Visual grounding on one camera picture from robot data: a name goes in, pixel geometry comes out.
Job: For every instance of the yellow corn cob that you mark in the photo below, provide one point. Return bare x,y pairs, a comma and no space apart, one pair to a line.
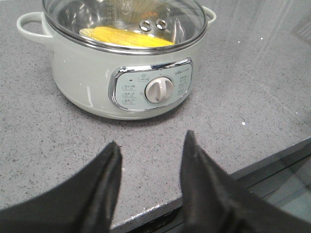
126,37

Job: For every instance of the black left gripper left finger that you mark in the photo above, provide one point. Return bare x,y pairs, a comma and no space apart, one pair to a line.
85,203

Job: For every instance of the glass pot lid steel rim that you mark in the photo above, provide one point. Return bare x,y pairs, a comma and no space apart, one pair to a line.
101,24

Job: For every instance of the pale green electric cooking pot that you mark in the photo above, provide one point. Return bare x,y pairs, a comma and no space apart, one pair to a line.
115,85

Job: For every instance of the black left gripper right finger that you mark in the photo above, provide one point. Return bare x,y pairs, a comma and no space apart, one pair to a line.
213,202

